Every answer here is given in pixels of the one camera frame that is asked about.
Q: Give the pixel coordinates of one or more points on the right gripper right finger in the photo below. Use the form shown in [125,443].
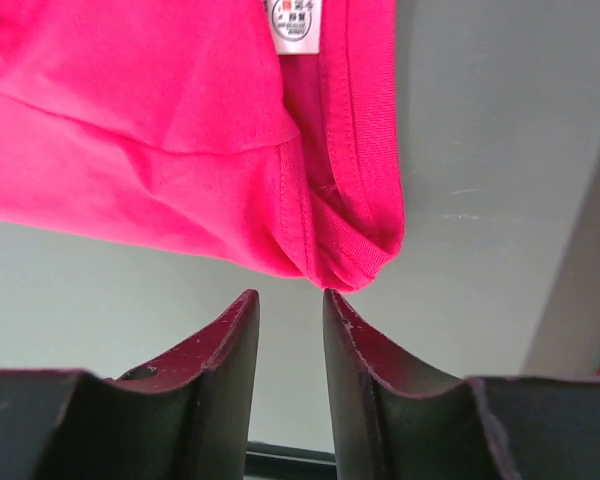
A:
[396,417]

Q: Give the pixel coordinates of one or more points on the pink t shirt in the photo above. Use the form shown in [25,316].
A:
[261,133]

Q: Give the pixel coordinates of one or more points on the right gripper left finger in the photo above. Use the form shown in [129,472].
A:
[181,415]

